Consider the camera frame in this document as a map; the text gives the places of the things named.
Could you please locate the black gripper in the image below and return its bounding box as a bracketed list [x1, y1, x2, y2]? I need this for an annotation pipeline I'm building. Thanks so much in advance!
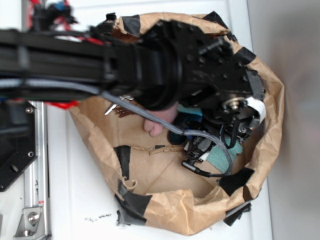
[174, 19, 266, 151]

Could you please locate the teal blue cloth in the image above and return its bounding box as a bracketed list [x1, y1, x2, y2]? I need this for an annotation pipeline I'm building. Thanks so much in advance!
[178, 104, 243, 177]

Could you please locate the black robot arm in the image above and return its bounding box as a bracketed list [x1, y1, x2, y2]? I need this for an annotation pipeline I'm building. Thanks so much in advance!
[0, 20, 266, 148]

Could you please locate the pink plush toy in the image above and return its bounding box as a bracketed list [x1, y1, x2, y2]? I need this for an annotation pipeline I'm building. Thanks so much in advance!
[143, 102, 179, 138]

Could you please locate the dark green oval case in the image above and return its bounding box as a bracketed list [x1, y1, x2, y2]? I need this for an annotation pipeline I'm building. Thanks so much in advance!
[167, 115, 189, 145]

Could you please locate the brown paper bag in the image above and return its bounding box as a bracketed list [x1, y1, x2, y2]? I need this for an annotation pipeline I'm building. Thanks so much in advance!
[69, 12, 285, 236]

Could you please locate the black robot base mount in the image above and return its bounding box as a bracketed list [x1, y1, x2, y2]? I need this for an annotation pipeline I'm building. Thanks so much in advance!
[0, 100, 37, 192]

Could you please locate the grey cable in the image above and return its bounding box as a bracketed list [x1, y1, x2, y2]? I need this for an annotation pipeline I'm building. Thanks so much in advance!
[0, 78, 235, 178]

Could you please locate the aluminium extrusion rail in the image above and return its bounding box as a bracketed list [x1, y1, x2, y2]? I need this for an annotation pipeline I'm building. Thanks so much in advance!
[13, 0, 53, 239]

